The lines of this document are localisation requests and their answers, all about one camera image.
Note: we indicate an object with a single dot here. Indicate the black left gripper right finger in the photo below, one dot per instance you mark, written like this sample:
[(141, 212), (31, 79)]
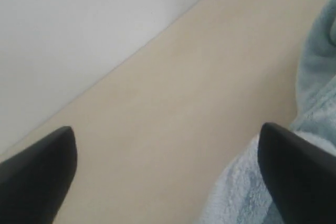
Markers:
[(299, 176)]

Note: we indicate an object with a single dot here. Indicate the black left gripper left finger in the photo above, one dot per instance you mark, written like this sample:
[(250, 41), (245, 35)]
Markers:
[(35, 182)]

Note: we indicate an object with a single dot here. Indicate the light blue fluffy towel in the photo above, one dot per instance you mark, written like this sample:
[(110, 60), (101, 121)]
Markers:
[(240, 194)]

